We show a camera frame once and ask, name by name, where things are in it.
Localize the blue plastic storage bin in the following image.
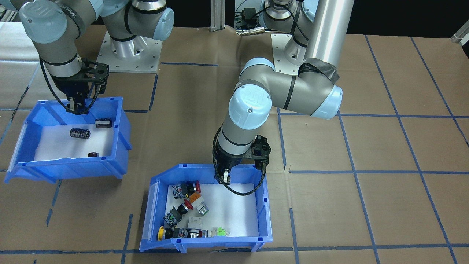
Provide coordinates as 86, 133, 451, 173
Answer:
4, 96, 132, 184
139, 163, 273, 253

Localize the silver button orange block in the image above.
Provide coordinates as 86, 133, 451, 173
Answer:
189, 194, 210, 216

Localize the red mushroom button blue block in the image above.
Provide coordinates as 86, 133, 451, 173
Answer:
172, 181, 201, 199

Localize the red mushroom button green block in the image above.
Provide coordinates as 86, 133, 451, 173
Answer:
164, 200, 193, 226

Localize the yellow head push button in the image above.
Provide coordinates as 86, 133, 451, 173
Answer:
158, 226, 189, 241

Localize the white foam liner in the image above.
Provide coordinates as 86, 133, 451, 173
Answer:
34, 125, 115, 162
165, 183, 260, 238

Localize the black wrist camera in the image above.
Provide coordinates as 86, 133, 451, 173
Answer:
251, 135, 272, 171
85, 59, 110, 96

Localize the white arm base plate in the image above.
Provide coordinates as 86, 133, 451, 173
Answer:
96, 30, 163, 74
270, 34, 312, 76

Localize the silver cable connector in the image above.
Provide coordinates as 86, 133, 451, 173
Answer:
236, 26, 265, 36

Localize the aluminium frame post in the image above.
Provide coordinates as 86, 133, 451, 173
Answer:
210, 0, 226, 32

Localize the aluminium frame bar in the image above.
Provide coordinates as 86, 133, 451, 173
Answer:
450, 27, 469, 44

